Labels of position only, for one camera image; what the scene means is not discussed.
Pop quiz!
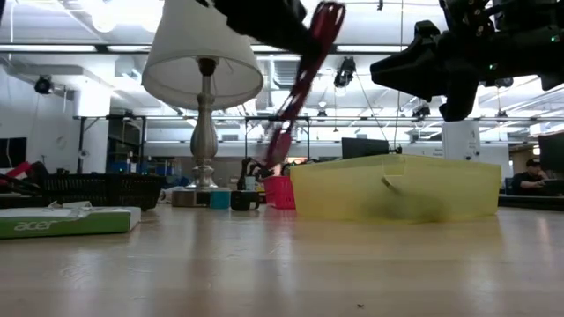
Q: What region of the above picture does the red plastic basket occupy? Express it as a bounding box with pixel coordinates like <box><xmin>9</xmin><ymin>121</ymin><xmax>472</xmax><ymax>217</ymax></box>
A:
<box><xmin>263</xmin><ymin>175</ymin><xmax>297</xmax><ymax>210</ymax></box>

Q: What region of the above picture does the black shelf unit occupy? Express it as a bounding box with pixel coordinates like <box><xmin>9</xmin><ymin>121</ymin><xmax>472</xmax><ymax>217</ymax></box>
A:
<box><xmin>107</xmin><ymin>116</ymin><xmax>147</xmax><ymax>176</ymax></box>

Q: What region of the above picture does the green acer box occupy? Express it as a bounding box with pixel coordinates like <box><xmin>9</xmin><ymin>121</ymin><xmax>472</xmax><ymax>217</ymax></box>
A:
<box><xmin>0</xmin><ymin>201</ymin><xmax>142</xmax><ymax>240</ymax></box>

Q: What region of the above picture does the white column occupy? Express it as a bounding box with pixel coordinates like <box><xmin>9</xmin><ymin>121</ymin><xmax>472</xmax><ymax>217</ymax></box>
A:
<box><xmin>442</xmin><ymin>121</ymin><xmax>482</xmax><ymax>162</ymax></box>

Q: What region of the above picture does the black plastic mesh basket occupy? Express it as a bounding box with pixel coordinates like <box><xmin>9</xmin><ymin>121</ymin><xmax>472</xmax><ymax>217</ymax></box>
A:
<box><xmin>41</xmin><ymin>173</ymin><xmax>167</xmax><ymax>211</ymax></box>

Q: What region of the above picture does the white shade silver table lamp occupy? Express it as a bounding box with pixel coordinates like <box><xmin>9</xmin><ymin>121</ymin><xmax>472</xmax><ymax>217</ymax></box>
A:
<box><xmin>141</xmin><ymin>0</ymin><xmax>264</xmax><ymax>208</ymax></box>

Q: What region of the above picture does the black wall screen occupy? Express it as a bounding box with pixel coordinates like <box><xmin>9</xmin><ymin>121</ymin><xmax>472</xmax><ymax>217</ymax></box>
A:
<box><xmin>0</xmin><ymin>136</ymin><xmax>27</xmax><ymax>169</ymax></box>

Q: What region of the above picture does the dark monitor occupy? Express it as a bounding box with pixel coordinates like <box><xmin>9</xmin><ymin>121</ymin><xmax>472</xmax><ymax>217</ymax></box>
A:
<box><xmin>538</xmin><ymin>131</ymin><xmax>564</xmax><ymax>175</ymax></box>

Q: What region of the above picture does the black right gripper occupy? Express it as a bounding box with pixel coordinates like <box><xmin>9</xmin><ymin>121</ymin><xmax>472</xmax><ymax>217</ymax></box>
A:
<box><xmin>369</xmin><ymin>0</ymin><xmax>564</xmax><ymax>123</ymax></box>

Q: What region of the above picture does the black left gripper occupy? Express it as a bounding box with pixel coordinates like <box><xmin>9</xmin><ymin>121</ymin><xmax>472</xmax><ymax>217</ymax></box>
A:
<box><xmin>196</xmin><ymin>0</ymin><xmax>325</xmax><ymax>56</ymax></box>

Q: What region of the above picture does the yellow translucent plastic bin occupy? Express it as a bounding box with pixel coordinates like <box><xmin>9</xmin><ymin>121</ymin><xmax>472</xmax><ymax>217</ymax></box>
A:
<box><xmin>289</xmin><ymin>153</ymin><xmax>502</xmax><ymax>224</ymax></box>

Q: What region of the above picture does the thin hanging cable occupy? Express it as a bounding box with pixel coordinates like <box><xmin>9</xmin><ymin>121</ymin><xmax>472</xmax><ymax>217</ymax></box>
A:
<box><xmin>397</xmin><ymin>0</ymin><xmax>404</xmax><ymax>149</ymax></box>

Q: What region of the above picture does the small teal box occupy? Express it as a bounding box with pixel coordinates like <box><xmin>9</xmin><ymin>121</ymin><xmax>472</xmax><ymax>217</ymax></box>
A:
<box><xmin>210</xmin><ymin>189</ymin><xmax>232</xmax><ymax>210</ymax></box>

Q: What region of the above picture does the small black box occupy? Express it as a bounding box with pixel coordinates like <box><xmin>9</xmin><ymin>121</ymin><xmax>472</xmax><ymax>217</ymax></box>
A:
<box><xmin>230</xmin><ymin>189</ymin><xmax>261</xmax><ymax>212</ymax></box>

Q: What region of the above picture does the black computer monitor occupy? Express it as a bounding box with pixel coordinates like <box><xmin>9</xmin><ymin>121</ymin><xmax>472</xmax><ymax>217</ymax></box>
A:
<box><xmin>341</xmin><ymin>136</ymin><xmax>391</xmax><ymax>161</ymax></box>

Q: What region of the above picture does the black hanging camera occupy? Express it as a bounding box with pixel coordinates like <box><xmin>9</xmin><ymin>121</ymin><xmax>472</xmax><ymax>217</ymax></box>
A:
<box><xmin>333</xmin><ymin>55</ymin><xmax>357</xmax><ymax>89</ymax></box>

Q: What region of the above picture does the black overhead light bar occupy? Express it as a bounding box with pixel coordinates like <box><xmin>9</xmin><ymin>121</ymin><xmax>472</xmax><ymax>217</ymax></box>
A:
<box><xmin>0</xmin><ymin>42</ymin><xmax>411</xmax><ymax>55</ymax></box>

